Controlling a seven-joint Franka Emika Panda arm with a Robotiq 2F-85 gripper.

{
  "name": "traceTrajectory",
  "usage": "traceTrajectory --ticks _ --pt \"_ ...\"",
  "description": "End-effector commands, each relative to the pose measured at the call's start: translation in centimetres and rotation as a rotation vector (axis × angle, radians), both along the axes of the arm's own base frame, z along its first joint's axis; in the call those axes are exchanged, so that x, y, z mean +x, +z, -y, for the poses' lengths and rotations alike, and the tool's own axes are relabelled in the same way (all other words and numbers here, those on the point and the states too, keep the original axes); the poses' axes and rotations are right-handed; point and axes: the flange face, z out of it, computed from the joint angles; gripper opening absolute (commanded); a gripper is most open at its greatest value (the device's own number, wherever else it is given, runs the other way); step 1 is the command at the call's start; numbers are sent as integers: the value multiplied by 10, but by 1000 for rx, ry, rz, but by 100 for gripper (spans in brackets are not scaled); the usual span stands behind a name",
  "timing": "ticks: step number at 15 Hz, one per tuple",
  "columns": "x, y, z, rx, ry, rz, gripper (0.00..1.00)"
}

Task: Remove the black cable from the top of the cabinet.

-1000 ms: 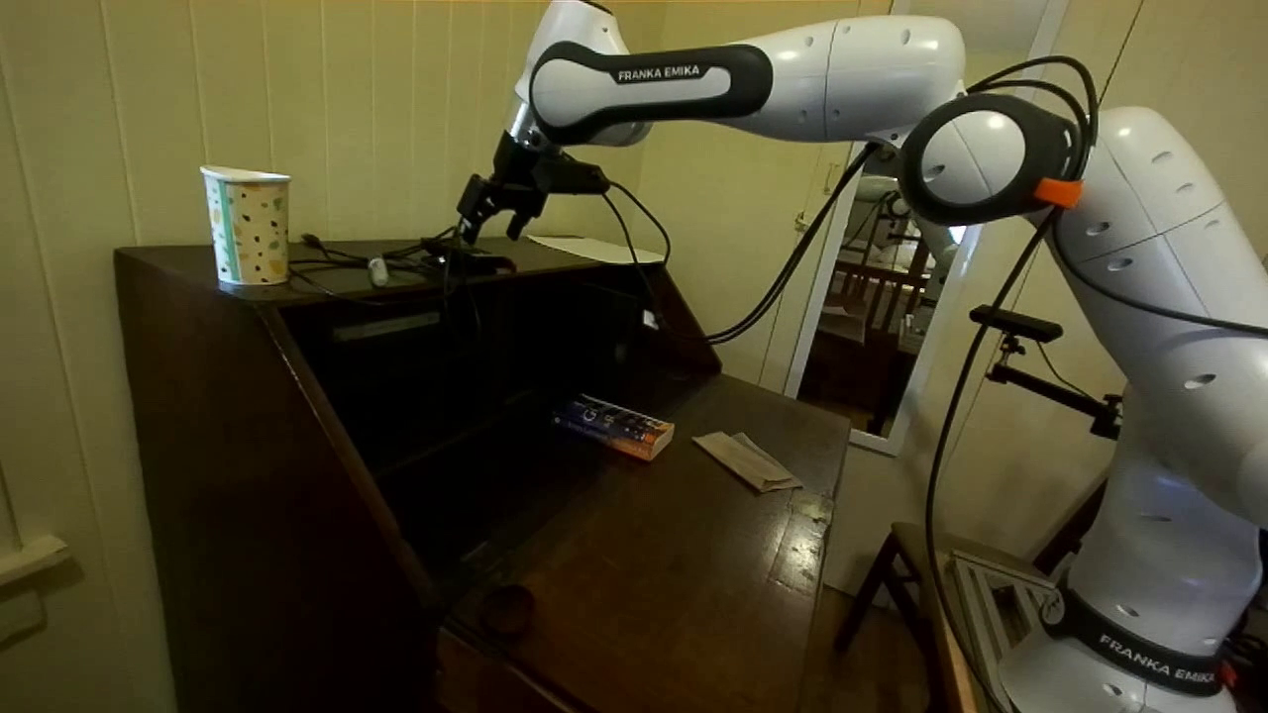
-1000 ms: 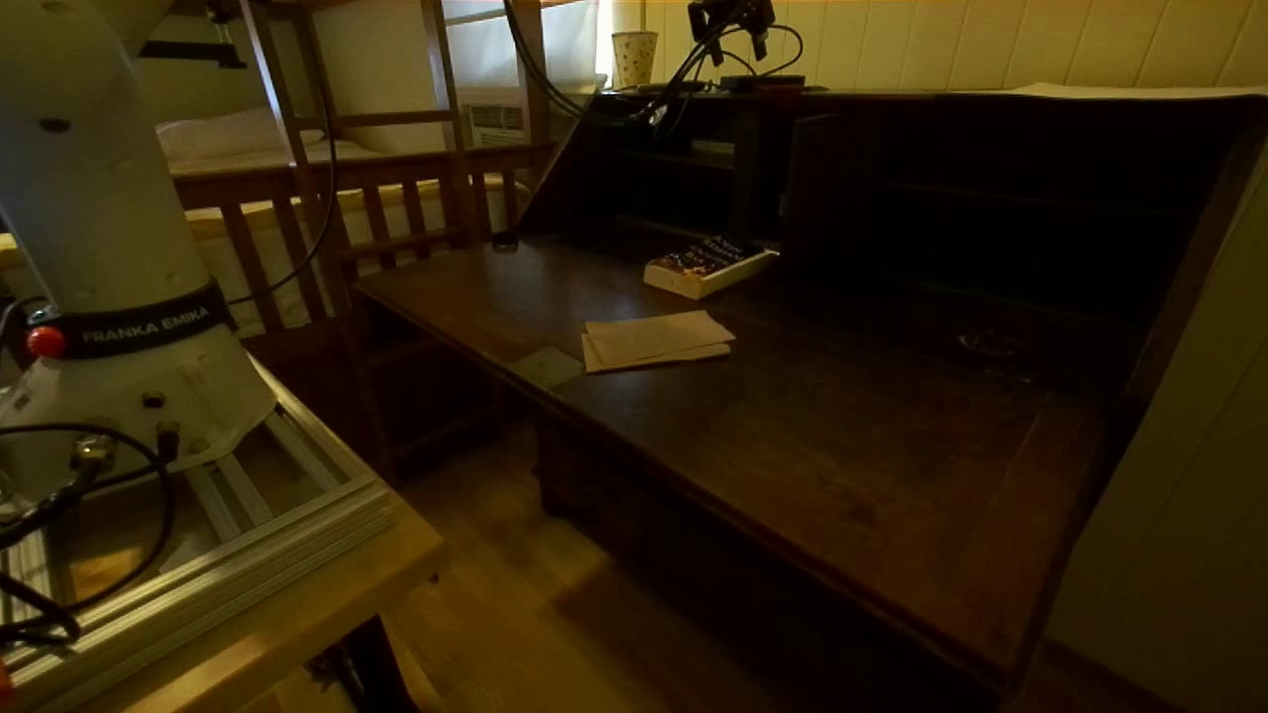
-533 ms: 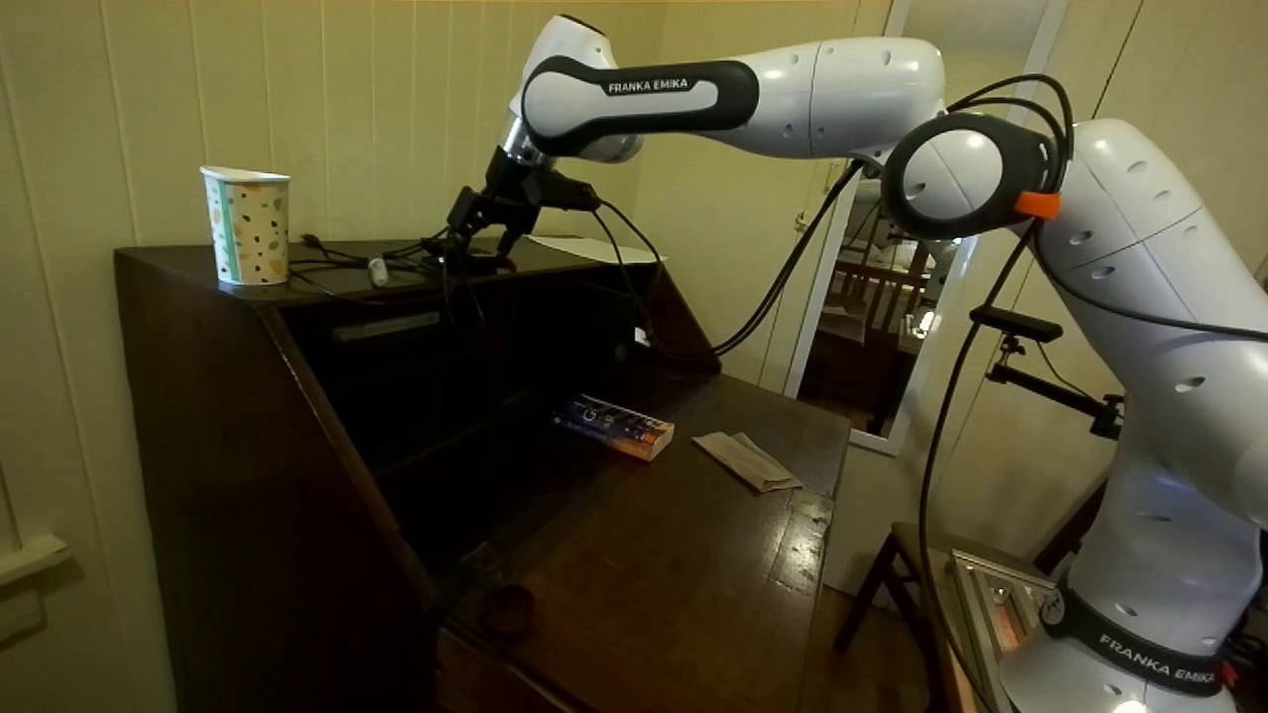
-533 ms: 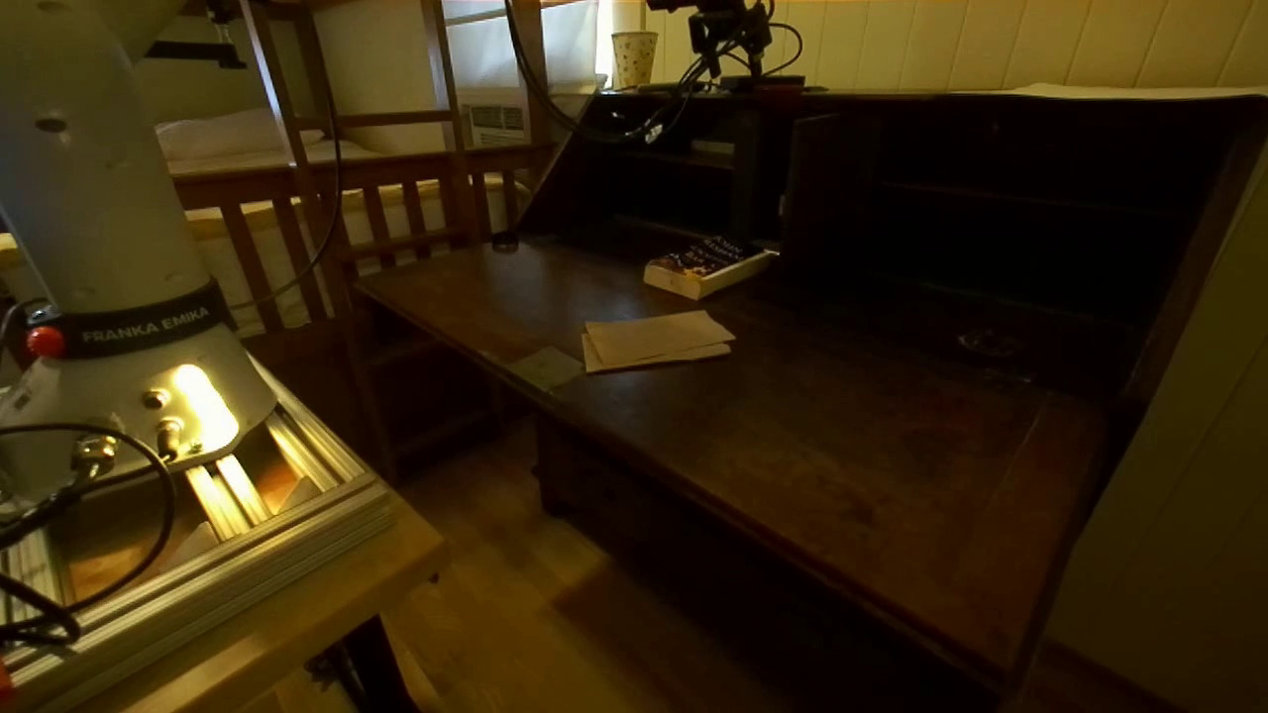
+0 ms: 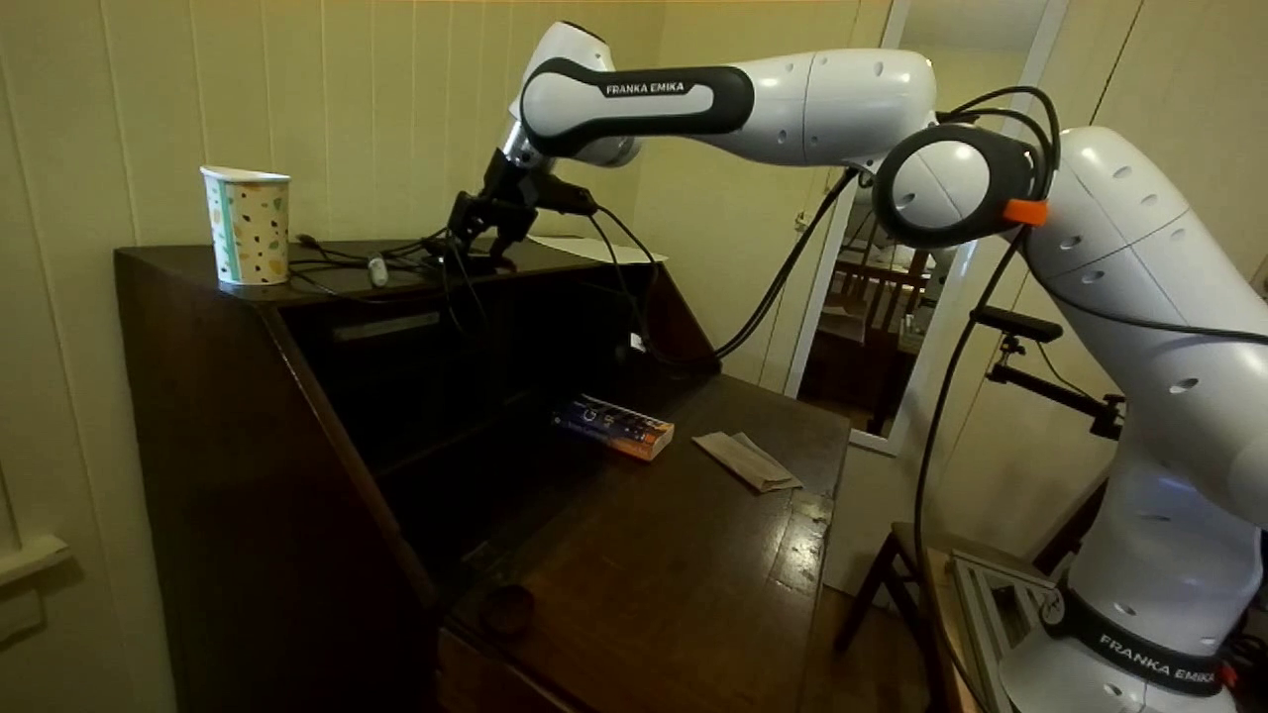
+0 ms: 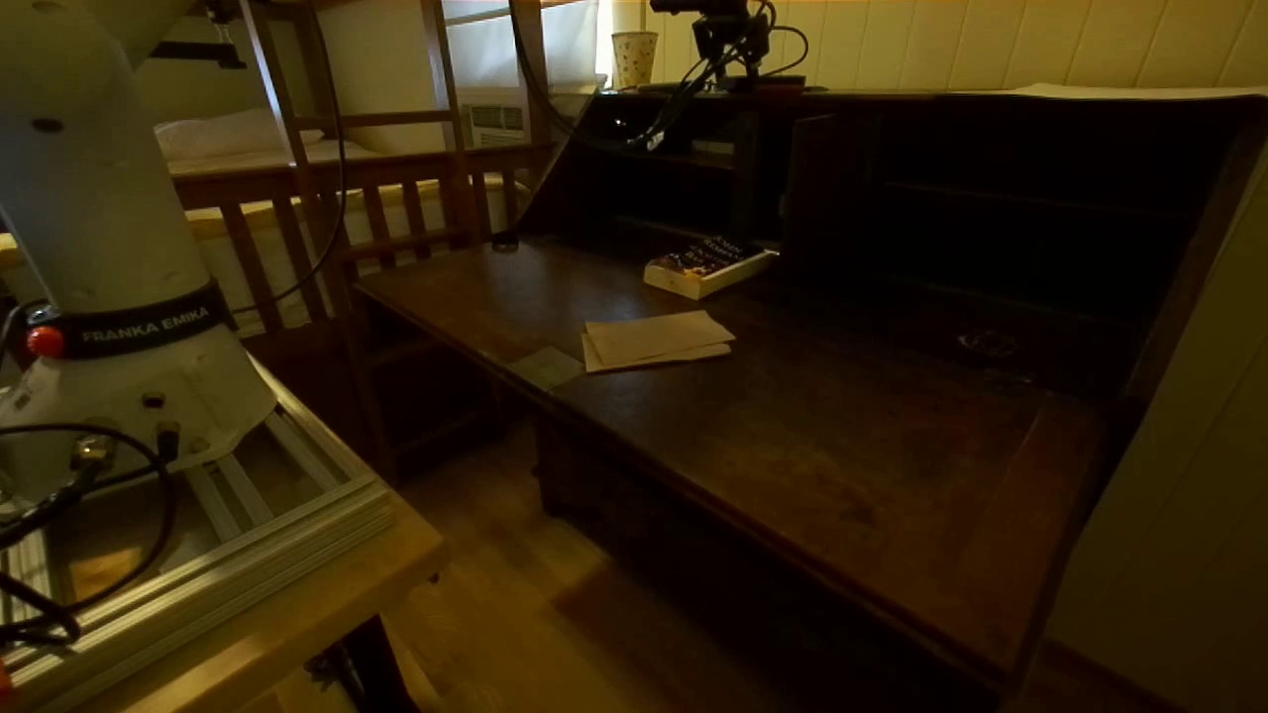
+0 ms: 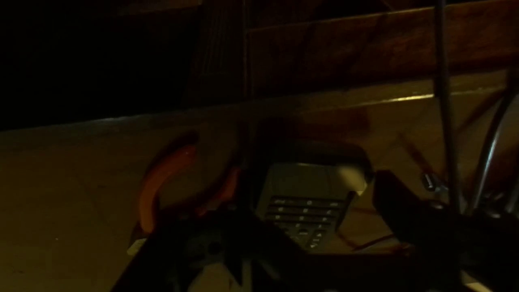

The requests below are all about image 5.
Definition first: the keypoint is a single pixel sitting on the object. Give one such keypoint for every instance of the blue Lobster Bar book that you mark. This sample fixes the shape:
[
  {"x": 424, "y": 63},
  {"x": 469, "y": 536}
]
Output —
[{"x": 616, "y": 426}]

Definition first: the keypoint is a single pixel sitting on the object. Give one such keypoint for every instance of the dotted white paper cup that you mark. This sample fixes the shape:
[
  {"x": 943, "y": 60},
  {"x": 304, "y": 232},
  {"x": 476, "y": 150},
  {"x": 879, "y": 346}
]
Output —
[{"x": 250, "y": 232}]

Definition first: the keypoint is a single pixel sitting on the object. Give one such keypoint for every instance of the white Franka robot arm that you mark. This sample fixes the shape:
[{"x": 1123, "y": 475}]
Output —
[{"x": 817, "y": 104}]

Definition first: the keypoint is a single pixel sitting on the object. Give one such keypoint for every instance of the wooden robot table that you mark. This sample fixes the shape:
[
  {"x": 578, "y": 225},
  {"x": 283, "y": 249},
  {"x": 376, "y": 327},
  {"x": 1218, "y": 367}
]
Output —
[{"x": 951, "y": 660}]

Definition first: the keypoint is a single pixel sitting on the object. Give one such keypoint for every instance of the white framed glass door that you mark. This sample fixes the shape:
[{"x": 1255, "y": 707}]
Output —
[{"x": 875, "y": 343}]

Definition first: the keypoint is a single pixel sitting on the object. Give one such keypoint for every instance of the round wooden cabinet knob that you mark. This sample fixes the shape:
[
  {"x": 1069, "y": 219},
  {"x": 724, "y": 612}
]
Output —
[{"x": 510, "y": 608}]

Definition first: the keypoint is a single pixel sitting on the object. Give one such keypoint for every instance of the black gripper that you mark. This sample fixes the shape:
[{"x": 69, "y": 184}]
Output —
[{"x": 501, "y": 200}]

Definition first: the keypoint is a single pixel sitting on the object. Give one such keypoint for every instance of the dark wooden secretary cabinet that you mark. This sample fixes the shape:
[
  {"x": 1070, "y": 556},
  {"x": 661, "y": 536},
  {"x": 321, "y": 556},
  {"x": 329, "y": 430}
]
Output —
[{"x": 262, "y": 526}]

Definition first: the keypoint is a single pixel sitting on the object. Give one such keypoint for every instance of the aluminium frame rail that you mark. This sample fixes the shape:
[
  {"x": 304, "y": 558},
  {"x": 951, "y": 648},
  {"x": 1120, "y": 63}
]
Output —
[{"x": 976, "y": 594}]

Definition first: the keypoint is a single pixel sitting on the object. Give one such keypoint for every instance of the beige paper envelope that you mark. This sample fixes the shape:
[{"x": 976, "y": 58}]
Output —
[{"x": 760, "y": 450}]

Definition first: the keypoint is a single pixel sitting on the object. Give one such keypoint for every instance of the tan paper pad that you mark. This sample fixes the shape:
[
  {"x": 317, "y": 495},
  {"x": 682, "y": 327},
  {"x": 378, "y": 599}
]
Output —
[{"x": 740, "y": 466}]

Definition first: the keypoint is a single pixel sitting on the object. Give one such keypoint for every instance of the white paper sheet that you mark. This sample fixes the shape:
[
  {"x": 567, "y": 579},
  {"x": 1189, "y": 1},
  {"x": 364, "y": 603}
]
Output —
[{"x": 621, "y": 249}]

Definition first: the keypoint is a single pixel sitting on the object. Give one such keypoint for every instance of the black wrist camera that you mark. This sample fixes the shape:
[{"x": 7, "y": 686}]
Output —
[{"x": 564, "y": 200}]

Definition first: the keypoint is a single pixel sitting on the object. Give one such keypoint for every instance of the black camera on stand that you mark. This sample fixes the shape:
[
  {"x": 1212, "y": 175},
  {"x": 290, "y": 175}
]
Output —
[{"x": 1016, "y": 322}]

